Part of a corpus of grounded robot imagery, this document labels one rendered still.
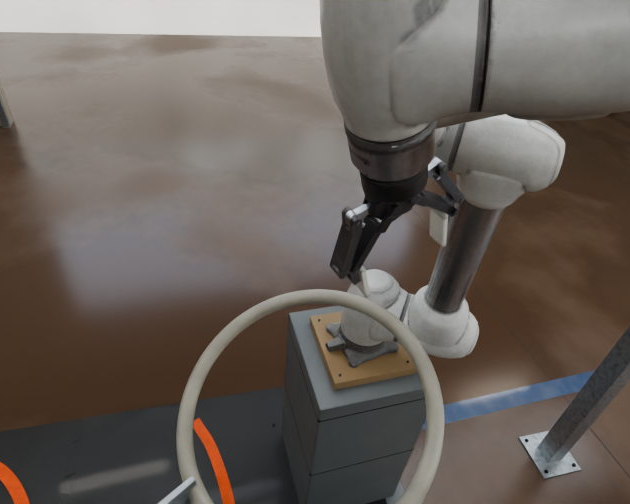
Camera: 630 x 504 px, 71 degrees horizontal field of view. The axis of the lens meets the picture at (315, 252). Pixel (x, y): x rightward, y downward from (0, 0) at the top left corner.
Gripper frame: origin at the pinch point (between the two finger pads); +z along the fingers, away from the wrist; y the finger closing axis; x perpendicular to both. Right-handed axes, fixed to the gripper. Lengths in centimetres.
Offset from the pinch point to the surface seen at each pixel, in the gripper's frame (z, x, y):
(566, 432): 165, 24, -62
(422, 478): 24.7, 20.8, 13.2
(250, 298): 173, -131, 23
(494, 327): 210, -42, -92
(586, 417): 151, 25, -68
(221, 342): 25.1, -20.6, 30.8
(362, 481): 134, -3, 23
